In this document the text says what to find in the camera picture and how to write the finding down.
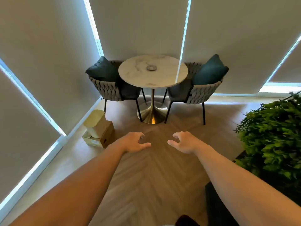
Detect person's right hand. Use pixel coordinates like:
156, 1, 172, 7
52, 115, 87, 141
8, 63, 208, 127
167, 131, 205, 155

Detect person's left hand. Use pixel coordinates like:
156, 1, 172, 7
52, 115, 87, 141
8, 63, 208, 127
110, 132, 152, 154

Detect yellow lidded bin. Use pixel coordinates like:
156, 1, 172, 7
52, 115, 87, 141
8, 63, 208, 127
83, 109, 112, 139

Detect person's right forearm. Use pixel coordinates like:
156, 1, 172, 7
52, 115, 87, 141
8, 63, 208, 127
194, 141, 301, 226

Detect person's left forearm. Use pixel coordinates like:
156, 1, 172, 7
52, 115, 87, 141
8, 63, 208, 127
9, 141, 126, 226

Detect person's black trousers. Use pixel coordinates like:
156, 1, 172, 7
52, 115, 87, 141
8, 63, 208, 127
175, 215, 200, 226

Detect brown cardboard box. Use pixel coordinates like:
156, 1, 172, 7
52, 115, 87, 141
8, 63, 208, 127
82, 121, 116, 148

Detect grey woven chair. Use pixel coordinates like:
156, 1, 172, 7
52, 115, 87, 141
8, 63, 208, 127
89, 60, 147, 123
162, 62, 224, 126

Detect round marble table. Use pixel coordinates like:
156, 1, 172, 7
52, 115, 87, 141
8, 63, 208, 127
118, 55, 188, 125

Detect teal cushion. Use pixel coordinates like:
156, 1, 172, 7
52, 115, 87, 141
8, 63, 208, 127
85, 56, 119, 83
192, 54, 229, 85

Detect green leafy plant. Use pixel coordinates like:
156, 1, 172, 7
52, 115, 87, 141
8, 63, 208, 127
235, 91, 301, 186

